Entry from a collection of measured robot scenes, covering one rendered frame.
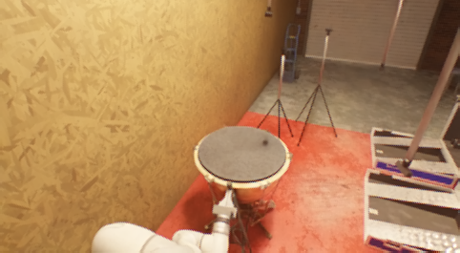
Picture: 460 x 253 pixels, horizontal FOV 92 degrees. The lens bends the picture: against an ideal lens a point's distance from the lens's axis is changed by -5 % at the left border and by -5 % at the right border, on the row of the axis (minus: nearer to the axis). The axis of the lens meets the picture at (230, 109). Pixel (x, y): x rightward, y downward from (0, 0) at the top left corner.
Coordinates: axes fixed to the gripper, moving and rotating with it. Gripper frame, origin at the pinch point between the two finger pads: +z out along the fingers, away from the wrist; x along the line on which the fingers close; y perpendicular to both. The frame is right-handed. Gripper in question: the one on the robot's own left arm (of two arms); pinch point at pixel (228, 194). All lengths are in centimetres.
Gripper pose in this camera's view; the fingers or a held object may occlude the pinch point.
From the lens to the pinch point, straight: 144.4
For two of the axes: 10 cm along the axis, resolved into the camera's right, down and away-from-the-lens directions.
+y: -0.8, -6.6, -7.4
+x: -9.8, -1.0, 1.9
